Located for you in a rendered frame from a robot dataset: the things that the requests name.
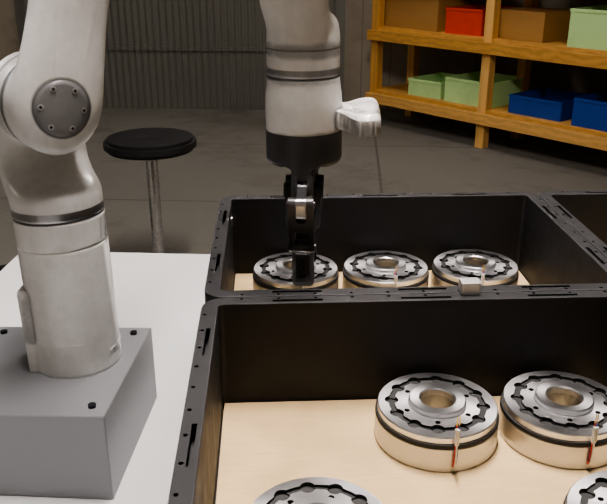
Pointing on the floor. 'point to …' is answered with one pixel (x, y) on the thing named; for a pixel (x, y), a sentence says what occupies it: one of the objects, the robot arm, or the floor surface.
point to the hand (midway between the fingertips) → (304, 259)
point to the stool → (153, 150)
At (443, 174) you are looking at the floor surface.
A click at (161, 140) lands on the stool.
